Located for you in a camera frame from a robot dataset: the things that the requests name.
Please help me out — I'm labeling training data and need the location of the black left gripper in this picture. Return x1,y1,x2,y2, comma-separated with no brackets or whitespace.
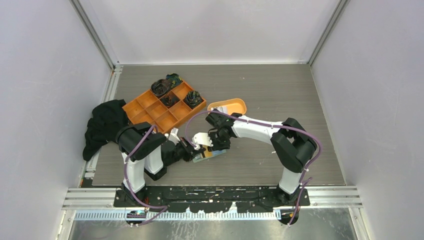
165,136,206,167

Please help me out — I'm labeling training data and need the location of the green card holder wallet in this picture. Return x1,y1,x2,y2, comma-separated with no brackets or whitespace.
191,146,227,163

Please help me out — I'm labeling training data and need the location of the silver Chlitina card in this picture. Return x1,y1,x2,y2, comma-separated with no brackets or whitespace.
214,106,228,114

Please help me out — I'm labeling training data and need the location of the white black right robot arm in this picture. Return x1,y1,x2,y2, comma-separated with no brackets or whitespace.
205,111,318,206

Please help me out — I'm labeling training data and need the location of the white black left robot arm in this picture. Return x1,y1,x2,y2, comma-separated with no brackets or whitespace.
116,122,206,207

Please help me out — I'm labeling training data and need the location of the yellow oval tray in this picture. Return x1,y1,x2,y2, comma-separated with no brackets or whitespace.
207,98,247,115

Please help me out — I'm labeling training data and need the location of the green patterned rolled sock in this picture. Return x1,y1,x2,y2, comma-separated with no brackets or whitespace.
183,90,203,109

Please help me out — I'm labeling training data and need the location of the orange wooden divider box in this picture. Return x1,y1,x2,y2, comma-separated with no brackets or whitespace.
122,80,207,133

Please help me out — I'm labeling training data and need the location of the dark rolled sock centre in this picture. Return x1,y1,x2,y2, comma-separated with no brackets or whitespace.
159,91,180,109

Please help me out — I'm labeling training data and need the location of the dark rolled sock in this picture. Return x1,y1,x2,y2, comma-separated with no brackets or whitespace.
150,78,172,98
159,91,180,109
165,73,183,88

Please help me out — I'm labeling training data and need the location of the dark rolled sock left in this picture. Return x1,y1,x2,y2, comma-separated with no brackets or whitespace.
150,78,172,98

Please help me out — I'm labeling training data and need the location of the dark rolled sock top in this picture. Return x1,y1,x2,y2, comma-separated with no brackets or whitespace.
165,73,183,88

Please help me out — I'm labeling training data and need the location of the black cloth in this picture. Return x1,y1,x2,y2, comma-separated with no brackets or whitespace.
82,99,130,161

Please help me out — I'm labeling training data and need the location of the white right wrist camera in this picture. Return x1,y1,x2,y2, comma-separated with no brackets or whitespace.
191,132,211,150

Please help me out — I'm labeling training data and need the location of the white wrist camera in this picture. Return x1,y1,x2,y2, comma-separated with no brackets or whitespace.
167,127,180,145
191,132,211,150

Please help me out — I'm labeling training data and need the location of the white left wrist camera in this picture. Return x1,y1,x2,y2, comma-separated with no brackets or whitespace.
167,127,180,145

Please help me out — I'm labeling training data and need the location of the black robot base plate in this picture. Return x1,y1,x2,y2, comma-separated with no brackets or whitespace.
113,185,311,214

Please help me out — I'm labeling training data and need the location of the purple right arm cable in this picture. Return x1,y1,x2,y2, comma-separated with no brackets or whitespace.
184,110,323,226

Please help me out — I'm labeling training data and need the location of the aluminium frame rail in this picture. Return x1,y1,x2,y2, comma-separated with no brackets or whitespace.
62,185,363,224

